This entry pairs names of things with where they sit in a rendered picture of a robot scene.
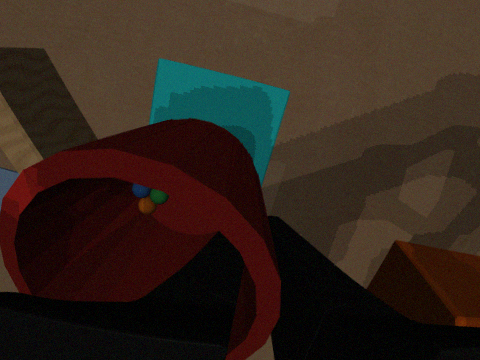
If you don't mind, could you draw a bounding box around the blue marble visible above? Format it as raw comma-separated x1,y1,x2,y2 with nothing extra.
132,184,152,197

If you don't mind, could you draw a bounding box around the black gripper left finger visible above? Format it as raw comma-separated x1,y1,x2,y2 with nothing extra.
0,231,244,360

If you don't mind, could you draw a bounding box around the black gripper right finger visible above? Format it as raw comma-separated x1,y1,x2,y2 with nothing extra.
268,216,480,360

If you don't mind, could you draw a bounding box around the orange marble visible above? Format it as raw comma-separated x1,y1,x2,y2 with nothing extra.
137,197,157,215

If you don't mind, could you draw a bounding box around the green marble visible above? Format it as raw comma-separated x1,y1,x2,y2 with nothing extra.
149,189,168,204

